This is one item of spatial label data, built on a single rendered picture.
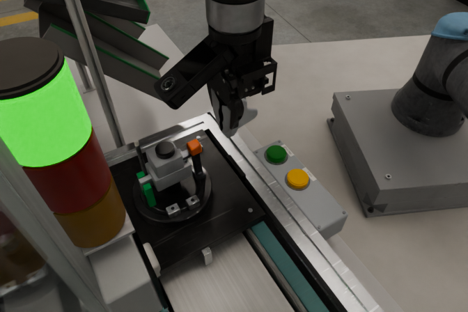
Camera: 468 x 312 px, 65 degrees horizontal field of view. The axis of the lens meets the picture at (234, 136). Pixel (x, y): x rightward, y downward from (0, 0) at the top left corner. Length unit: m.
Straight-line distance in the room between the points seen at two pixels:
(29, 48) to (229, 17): 0.28
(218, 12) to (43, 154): 0.30
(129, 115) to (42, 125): 0.79
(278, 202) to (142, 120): 0.45
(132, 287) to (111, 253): 0.04
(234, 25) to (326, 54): 0.77
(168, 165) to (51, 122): 0.38
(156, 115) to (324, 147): 0.43
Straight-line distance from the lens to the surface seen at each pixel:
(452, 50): 0.79
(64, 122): 0.22
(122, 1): 0.75
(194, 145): 0.61
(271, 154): 0.73
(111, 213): 0.29
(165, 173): 0.59
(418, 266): 0.81
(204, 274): 0.66
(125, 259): 0.33
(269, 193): 0.69
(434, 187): 0.80
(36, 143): 0.22
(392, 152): 0.82
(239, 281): 0.66
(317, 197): 0.70
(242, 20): 0.47
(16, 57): 0.22
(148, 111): 1.00
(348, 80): 1.13
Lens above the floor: 1.53
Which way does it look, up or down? 47 degrees down
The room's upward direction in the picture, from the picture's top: straight up
